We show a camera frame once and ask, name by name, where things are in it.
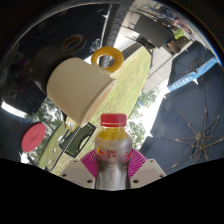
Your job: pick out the large navy patio umbrella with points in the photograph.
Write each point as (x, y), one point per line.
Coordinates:
(186, 120)

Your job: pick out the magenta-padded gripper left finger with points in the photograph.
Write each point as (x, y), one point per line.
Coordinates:
(77, 171)

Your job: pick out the person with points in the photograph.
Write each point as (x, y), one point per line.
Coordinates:
(182, 24)
(176, 42)

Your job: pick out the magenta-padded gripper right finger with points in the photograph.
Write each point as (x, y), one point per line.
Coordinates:
(146, 170)

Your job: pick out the flat round red coaster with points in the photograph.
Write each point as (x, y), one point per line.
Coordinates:
(33, 137)

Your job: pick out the group of black patio chairs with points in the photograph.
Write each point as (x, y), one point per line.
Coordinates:
(151, 30)

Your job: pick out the navy umbrella with lettered band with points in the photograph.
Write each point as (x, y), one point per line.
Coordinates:
(190, 63)

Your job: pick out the yellow snack packet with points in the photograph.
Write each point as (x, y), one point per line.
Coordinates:
(70, 123)

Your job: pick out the clear red-capped drink bottle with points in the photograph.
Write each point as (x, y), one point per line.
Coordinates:
(113, 150)

